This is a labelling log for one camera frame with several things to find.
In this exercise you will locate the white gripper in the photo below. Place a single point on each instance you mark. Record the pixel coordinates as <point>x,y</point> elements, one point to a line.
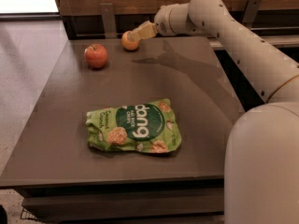
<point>163,21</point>

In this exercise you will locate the orange fruit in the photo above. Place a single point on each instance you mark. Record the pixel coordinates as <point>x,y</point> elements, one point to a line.
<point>127,43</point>

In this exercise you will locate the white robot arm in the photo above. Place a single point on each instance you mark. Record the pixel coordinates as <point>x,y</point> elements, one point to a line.
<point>261,170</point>

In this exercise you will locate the green rice chip bag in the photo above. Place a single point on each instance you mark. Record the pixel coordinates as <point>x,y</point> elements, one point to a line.
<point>147,128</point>

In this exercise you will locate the red apple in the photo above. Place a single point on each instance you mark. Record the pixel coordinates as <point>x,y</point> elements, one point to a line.
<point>96,56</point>

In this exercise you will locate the grey table with drawers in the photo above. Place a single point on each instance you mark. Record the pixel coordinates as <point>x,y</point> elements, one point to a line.
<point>61,179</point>

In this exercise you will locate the left metal wall bracket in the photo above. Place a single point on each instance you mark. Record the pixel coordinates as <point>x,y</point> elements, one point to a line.
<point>108,19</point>

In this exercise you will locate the metal wall bracket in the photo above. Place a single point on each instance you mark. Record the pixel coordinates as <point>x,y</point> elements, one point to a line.
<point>250,11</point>
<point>108,19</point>

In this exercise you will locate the right metal wall bracket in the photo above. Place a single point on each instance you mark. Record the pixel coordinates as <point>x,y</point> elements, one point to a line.
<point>250,11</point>

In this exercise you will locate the wire rack under table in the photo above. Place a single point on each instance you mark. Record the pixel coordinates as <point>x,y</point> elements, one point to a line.
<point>26,215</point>

